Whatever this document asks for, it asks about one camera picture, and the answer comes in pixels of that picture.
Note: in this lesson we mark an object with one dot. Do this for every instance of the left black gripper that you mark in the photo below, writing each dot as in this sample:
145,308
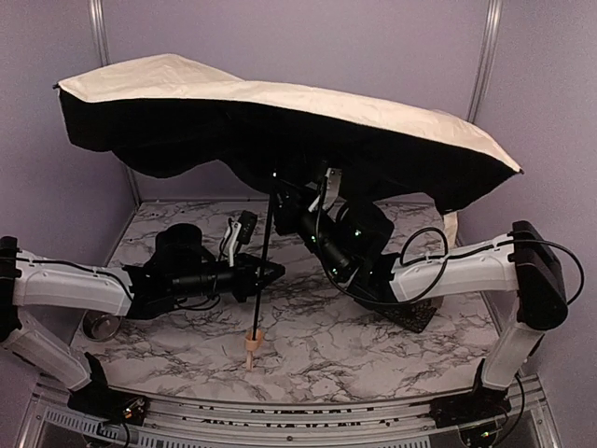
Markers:
243,278

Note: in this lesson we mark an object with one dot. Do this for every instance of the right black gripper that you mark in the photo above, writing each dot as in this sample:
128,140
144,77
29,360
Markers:
286,208

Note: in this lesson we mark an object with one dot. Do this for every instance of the beige folding umbrella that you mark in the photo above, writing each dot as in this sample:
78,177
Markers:
179,114

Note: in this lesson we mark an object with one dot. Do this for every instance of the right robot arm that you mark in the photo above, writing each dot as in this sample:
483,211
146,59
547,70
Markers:
351,249

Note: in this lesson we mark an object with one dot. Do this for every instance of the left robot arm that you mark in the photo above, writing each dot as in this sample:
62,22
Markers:
180,268

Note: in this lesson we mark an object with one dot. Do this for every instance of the black floral square plate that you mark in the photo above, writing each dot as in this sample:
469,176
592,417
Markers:
414,318

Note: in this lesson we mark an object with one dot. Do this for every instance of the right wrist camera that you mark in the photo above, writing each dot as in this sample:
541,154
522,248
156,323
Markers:
328,191

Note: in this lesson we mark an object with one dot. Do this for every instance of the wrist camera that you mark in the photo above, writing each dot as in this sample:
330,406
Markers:
328,191
238,234

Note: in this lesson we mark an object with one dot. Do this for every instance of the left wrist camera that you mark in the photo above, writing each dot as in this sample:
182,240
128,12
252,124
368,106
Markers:
238,234

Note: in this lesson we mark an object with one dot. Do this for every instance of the right aluminium frame post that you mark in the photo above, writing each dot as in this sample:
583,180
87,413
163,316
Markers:
486,58

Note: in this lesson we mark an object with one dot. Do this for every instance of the aluminium frame post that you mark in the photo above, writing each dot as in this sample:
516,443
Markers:
99,36
486,58

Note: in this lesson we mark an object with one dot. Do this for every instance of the left aluminium frame post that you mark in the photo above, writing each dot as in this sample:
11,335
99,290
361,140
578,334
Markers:
99,36

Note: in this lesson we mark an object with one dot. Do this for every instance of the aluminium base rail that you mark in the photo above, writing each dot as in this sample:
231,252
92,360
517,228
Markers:
180,422

